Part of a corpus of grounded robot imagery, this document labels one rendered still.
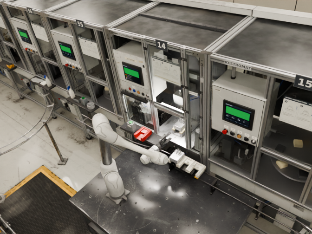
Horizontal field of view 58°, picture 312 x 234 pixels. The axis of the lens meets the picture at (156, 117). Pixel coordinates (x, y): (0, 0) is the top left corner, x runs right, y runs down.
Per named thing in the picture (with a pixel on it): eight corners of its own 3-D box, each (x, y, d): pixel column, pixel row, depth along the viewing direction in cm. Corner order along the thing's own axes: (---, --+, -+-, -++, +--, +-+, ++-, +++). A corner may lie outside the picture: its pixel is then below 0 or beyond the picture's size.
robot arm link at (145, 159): (151, 155, 282) (160, 157, 273) (140, 165, 273) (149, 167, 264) (147, 146, 277) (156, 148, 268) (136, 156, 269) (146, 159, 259)
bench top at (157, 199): (69, 202, 284) (68, 199, 282) (139, 140, 343) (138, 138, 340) (194, 306, 204) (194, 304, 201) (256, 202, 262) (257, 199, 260)
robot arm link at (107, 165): (104, 185, 281) (99, 170, 297) (120, 179, 286) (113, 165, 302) (93, 126, 234) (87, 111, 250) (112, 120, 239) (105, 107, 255)
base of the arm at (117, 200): (120, 207, 269) (119, 204, 265) (105, 196, 281) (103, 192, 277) (133, 194, 279) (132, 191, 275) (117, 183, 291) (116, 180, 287)
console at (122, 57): (119, 89, 300) (110, 50, 271) (137, 77, 316) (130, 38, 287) (149, 102, 278) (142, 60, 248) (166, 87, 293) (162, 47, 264)
